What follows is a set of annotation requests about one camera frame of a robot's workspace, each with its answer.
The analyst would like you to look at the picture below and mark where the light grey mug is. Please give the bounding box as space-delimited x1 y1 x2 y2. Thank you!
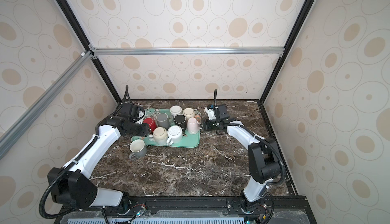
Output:
129 139 147 161

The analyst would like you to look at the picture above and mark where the pink mug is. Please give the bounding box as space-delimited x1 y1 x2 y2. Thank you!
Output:
187 117 201 135

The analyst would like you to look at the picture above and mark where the cream speckled mug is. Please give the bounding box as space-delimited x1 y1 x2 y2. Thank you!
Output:
148 127 168 145

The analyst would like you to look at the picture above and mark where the white round mug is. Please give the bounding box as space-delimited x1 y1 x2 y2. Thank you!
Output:
167 125 183 145

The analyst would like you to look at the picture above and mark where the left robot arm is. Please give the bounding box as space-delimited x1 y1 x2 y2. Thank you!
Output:
39 91 151 219

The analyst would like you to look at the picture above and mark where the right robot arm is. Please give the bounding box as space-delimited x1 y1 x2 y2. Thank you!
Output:
201 89 286 203

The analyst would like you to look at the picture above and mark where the dark grey mug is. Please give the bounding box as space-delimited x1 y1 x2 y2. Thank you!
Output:
155 112 171 130

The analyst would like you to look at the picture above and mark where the cream orange mug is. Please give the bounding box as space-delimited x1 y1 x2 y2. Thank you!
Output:
182 108 201 122

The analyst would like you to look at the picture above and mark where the white mug back row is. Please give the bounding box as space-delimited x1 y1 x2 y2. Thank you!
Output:
170 105 182 117

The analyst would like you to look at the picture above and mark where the green floral bird tray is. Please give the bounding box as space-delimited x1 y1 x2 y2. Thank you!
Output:
131 108 200 148

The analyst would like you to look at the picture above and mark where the horizontal aluminium bar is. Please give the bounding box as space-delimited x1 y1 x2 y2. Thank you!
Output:
92 47 285 55

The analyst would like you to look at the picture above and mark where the green led circuit board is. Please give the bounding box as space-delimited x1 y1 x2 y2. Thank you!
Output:
130 204 147 218

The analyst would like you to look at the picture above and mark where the left diagonal aluminium bar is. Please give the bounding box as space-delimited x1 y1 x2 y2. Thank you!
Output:
1 51 92 158

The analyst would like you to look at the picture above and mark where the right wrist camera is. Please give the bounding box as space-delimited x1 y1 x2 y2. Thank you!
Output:
205 104 230 121

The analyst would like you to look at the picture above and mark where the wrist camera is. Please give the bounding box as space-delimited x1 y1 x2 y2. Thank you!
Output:
205 104 230 121
118 103 145 122

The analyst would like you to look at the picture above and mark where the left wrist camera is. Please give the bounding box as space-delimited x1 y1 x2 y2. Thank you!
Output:
118 103 145 122

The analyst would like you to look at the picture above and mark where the red mug black handle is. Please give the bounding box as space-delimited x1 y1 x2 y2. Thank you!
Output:
143 117 158 134

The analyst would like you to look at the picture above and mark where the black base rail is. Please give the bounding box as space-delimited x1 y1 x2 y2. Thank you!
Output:
55 194 316 224

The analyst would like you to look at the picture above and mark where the black corner frame post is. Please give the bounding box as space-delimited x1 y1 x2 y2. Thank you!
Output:
55 0 121 103

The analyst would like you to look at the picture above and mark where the right black corner post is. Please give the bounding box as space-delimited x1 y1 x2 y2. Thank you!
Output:
260 0 315 105

